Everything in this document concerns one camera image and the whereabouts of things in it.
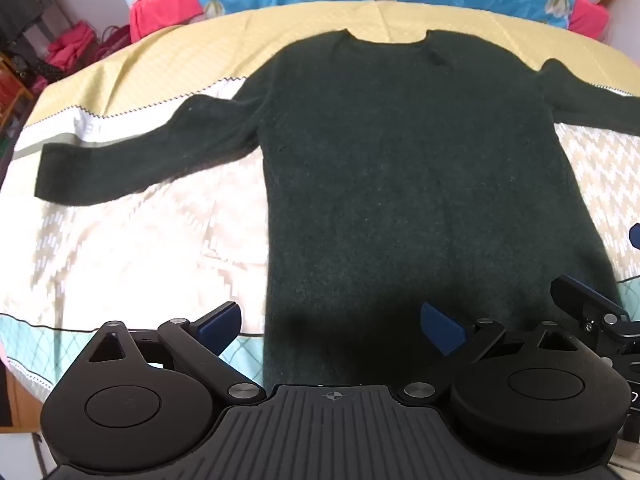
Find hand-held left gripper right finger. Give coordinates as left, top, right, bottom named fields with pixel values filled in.
left=399, top=302, right=581, bottom=407

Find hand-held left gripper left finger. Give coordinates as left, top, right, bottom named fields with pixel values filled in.
left=89, top=301, right=267, bottom=407

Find dark green sweater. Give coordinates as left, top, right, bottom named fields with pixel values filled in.
left=33, top=29, right=640, bottom=392

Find yellow and white patterned bedspread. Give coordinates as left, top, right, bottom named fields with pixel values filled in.
left=0, top=0, right=640, bottom=413

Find red bed sheet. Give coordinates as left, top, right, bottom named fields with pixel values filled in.
left=128, top=0, right=610, bottom=45

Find red bags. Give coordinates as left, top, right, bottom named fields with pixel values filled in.
left=44, top=19, right=132, bottom=75

